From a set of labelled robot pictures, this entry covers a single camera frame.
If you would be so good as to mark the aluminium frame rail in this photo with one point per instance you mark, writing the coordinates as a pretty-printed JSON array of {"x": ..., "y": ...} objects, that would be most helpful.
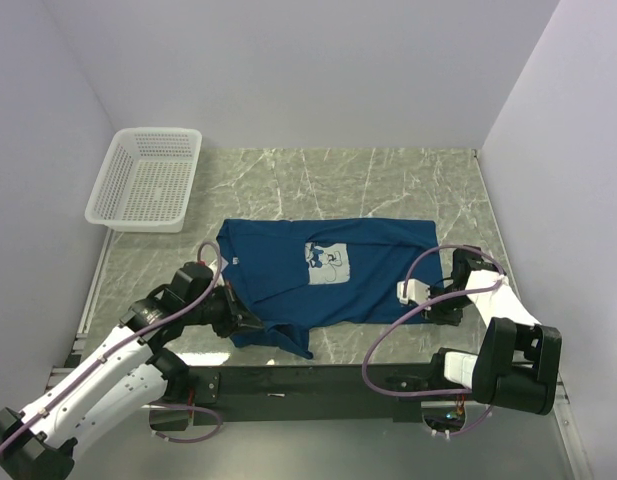
[{"x": 521, "y": 387}]

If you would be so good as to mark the blue printed t-shirt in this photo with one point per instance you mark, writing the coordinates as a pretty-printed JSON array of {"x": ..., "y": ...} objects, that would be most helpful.
[{"x": 297, "y": 275}]

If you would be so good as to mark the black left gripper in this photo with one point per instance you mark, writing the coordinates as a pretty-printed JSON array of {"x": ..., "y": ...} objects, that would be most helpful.
[{"x": 238, "y": 315}]

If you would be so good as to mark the white perforated plastic basket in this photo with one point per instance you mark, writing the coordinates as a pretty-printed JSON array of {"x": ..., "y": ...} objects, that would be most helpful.
[{"x": 145, "y": 181}]

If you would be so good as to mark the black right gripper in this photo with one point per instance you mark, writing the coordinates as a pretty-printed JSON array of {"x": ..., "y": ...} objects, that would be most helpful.
[{"x": 438, "y": 317}]

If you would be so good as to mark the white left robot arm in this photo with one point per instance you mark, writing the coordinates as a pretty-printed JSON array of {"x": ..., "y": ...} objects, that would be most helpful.
[{"x": 131, "y": 368}]

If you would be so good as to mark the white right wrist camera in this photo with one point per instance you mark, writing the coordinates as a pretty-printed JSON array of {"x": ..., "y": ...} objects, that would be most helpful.
[{"x": 412, "y": 292}]

